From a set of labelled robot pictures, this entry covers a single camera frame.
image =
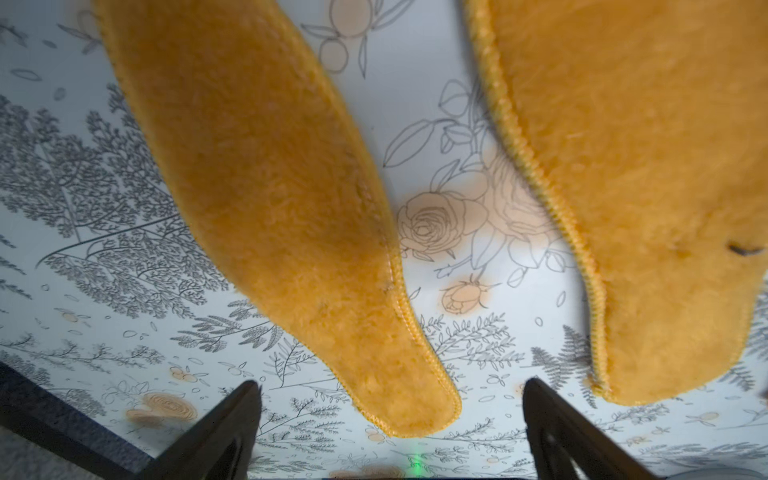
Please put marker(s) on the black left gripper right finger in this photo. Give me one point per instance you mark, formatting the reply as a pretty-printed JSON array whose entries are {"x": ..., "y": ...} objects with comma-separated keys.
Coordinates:
[{"x": 563, "y": 441}]

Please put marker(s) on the floral patterned table mat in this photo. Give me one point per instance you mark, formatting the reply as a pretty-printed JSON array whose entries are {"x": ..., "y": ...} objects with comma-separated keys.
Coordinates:
[{"x": 108, "y": 303}]

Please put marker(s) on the orange fleece insole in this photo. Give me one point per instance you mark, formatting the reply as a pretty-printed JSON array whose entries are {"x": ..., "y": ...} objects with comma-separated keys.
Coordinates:
[
  {"x": 270, "y": 173},
  {"x": 642, "y": 127}
]

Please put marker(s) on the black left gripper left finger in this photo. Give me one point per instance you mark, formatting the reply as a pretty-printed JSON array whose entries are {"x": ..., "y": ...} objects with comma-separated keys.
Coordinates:
[{"x": 219, "y": 446}]

